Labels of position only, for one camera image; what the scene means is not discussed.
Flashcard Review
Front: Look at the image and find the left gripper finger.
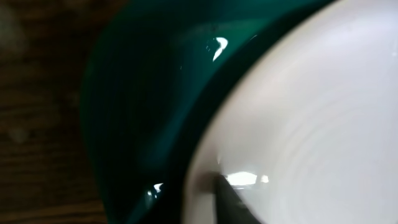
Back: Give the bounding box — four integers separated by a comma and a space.
214, 175, 261, 224

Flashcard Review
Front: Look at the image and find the white plate with sauce streak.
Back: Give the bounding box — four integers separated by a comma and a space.
182, 0, 397, 223

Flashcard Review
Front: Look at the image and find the teal plastic tray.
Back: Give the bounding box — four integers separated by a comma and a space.
80, 0, 328, 223

